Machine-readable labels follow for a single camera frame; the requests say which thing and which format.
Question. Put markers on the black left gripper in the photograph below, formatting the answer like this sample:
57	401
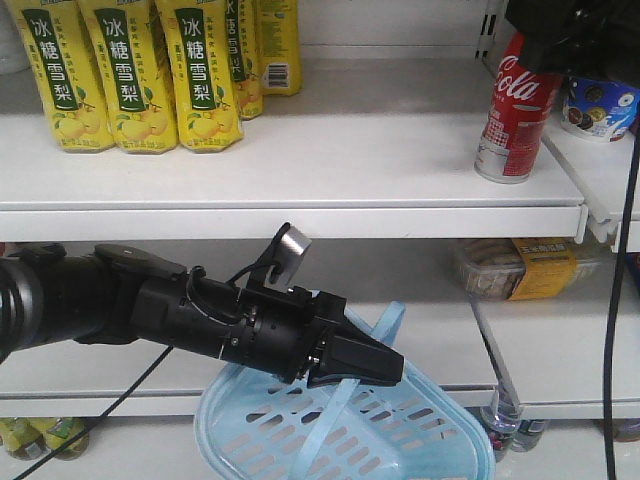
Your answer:
290	335

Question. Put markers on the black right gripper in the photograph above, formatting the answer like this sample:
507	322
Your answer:
597	40

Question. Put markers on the red coca cola bottle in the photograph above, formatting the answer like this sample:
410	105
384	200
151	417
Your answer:
520	105

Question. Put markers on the light blue plastic basket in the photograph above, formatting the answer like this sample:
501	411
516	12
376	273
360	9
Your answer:
250	426

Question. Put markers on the blue cookie cup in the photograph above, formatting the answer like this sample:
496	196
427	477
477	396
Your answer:
598	111

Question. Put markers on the clear cookie box yellow band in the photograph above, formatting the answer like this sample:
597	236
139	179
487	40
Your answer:
523	268

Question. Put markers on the white metal shelving unit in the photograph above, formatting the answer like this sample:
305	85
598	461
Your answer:
372	159

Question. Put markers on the yellow pear drink carton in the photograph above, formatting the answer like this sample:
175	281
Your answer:
279	47
208	117
62	59
131	54
243	48

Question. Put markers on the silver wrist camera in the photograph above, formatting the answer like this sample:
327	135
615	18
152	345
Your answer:
285	254

